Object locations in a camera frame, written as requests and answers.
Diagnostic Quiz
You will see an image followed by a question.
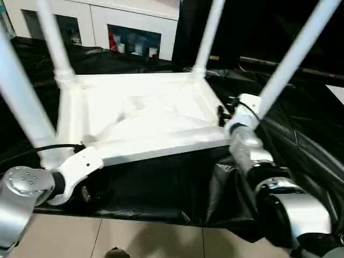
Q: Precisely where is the white plastic table leg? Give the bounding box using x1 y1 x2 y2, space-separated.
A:
0 28 75 173
191 0 227 78
256 0 343 122
35 0 77 83

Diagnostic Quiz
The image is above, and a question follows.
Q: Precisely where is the white plastic table top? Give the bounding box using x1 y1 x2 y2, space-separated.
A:
55 71 232 168

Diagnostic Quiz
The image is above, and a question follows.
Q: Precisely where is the dark metal rod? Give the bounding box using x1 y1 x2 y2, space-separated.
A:
239 56 344 81

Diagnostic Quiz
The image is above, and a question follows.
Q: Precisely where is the black table mat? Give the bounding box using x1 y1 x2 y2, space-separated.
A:
0 37 344 242

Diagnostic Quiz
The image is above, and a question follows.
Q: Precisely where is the black backdrop cloth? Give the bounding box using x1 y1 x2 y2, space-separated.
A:
171 0 344 68

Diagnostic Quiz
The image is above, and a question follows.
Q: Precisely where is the white flat board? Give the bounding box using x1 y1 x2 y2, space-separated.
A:
325 84 344 105

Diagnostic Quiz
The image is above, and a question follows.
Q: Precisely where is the white glass-door cabinet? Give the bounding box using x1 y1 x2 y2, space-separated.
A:
5 0 180 61

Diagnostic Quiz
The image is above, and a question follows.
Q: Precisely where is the grey window curtain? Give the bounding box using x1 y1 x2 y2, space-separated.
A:
0 0 16 41

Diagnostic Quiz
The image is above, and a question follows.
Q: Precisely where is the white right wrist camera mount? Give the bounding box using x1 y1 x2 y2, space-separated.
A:
224 93 263 135

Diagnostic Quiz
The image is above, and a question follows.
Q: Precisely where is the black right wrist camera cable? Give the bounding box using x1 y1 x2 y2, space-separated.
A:
238 99 344 221

